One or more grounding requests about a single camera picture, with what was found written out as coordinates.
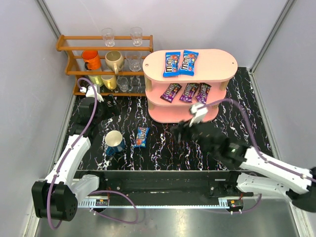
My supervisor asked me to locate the clear glass shelf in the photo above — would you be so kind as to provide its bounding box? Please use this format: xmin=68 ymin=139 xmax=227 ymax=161
xmin=125 ymin=51 xmax=142 ymax=72
xmin=117 ymin=77 xmax=129 ymax=92

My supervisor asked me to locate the clear glass middle shelf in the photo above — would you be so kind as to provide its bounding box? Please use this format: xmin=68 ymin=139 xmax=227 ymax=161
xmin=125 ymin=51 xmax=142 ymax=72

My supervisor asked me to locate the blue mug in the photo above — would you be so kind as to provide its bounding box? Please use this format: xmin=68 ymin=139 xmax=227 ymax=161
xmin=105 ymin=130 xmax=125 ymax=156

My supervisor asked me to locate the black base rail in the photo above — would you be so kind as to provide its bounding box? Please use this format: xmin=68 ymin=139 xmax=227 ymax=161
xmin=75 ymin=170 xmax=253 ymax=198

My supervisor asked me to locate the blue candy bag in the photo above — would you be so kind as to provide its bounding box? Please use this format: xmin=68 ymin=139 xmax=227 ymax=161
xmin=178 ymin=50 xmax=199 ymax=76
xmin=134 ymin=127 xmax=149 ymax=148
xmin=162 ymin=52 xmax=181 ymax=78

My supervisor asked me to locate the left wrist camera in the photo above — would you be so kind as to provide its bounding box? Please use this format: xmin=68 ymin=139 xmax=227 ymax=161
xmin=80 ymin=84 xmax=104 ymax=102

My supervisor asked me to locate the light green mug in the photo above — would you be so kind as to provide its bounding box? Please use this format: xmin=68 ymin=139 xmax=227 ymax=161
xmin=88 ymin=75 xmax=104 ymax=87

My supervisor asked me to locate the purple candy bag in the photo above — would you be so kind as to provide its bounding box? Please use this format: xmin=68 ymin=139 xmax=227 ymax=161
xmin=195 ymin=82 xmax=211 ymax=104
xmin=179 ymin=83 xmax=199 ymax=103
xmin=160 ymin=83 xmax=182 ymax=103

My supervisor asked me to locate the clear glass top left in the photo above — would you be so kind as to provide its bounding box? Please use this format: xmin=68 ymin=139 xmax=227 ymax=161
xmin=101 ymin=28 xmax=115 ymax=47

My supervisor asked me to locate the clear glass top right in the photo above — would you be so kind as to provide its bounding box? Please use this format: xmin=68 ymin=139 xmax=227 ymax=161
xmin=130 ymin=27 xmax=143 ymax=46

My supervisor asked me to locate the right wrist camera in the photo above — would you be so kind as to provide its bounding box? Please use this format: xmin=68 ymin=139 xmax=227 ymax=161
xmin=189 ymin=102 xmax=208 ymax=127

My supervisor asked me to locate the orange wooden cup rack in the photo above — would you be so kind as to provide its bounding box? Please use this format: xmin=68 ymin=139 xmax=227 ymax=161
xmin=56 ymin=35 xmax=154 ymax=96

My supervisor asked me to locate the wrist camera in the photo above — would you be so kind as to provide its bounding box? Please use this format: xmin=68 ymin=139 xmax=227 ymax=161
xmin=189 ymin=102 xmax=208 ymax=127
xmin=80 ymin=84 xmax=104 ymax=102

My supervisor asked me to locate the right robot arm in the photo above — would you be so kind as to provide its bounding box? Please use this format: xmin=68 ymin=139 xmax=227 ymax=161
xmin=171 ymin=121 xmax=316 ymax=213

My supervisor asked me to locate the beige mug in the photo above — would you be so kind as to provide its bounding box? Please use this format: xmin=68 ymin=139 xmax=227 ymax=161
xmin=105 ymin=50 xmax=124 ymax=75

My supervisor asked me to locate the orange mug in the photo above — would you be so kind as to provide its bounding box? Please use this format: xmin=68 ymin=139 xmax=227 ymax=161
xmin=81 ymin=50 xmax=101 ymax=71

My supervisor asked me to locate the clear glass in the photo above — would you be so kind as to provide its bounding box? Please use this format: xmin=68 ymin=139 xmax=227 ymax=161
xmin=130 ymin=27 xmax=143 ymax=46
xmin=101 ymin=28 xmax=115 ymax=47

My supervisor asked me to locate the yellow mug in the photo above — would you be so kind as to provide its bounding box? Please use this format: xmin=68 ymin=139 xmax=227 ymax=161
xmin=101 ymin=75 xmax=117 ymax=90

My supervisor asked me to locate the clear glass bottom shelf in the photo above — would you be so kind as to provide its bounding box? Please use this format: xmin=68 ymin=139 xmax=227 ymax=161
xmin=117 ymin=77 xmax=129 ymax=92

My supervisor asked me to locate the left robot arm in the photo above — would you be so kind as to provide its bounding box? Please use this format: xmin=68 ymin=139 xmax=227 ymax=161
xmin=31 ymin=95 xmax=120 ymax=221

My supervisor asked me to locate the pink three-tier shelf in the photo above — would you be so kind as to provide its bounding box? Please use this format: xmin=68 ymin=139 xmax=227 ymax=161
xmin=143 ymin=49 xmax=237 ymax=123

